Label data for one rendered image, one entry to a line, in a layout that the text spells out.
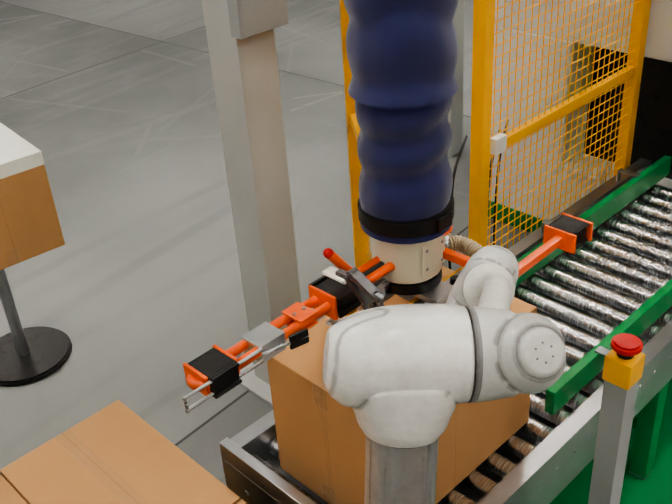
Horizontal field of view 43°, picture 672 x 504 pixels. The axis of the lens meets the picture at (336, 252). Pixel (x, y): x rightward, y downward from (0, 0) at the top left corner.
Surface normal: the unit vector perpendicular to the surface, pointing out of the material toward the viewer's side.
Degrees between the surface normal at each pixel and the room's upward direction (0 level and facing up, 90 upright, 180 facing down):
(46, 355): 0
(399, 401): 84
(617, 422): 90
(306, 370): 0
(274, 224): 90
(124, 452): 0
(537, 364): 52
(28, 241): 90
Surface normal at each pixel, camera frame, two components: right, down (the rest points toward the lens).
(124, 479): -0.06, -0.85
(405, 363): 0.03, 0.00
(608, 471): -0.71, 0.40
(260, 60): 0.70, 0.33
